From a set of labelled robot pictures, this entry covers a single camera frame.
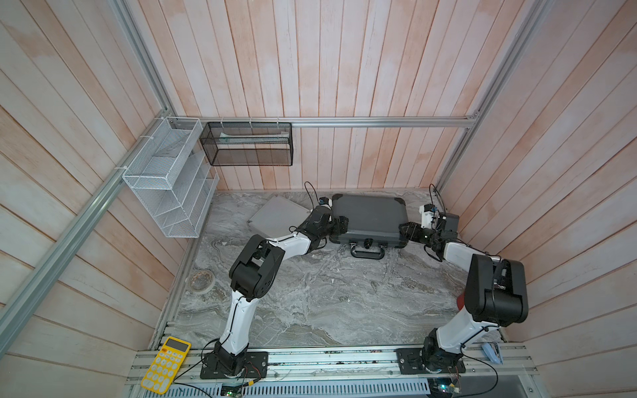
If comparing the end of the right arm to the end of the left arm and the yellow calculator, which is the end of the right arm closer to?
the end of the left arm

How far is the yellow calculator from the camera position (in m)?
0.71

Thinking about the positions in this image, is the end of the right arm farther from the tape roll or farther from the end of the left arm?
the tape roll

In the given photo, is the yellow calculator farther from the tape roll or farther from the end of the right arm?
the end of the right arm

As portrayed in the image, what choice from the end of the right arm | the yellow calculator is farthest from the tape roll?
the end of the right arm
